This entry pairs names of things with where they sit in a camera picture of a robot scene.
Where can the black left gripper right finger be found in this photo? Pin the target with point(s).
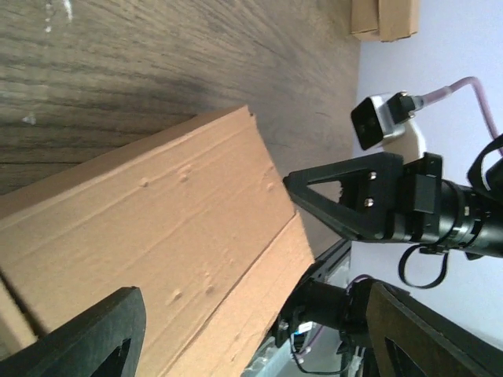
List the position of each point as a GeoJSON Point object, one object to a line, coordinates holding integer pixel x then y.
{"type": "Point", "coordinates": [409, 339]}

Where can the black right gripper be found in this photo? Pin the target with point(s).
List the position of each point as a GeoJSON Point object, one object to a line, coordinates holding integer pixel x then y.
{"type": "Point", "coordinates": [374, 187]}

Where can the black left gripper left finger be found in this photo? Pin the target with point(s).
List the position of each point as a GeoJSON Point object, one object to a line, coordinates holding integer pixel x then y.
{"type": "Point", "coordinates": [104, 340]}

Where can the brown cardboard box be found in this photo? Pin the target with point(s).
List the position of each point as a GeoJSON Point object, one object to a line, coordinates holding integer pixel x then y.
{"type": "Point", "coordinates": [384, 20]}
{"type": "Point", "coordinates": [195, 216]}

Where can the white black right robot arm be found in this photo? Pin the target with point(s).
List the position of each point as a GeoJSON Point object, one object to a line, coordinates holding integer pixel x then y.
{"type": "Point", "coordinates": [470, 218]}

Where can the folded brown cardboard box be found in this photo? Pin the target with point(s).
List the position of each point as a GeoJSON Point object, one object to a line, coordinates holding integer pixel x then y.
{"type": "Point", "coordinates": [384, 20]}

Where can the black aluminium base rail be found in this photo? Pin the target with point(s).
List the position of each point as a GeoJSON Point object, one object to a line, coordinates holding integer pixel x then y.
{"type": "Point", "coordinates": [331, 261]}

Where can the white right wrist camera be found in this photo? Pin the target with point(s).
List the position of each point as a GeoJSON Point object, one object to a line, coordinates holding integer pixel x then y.
{"type": "Point", "coordinates": [387, 121]}

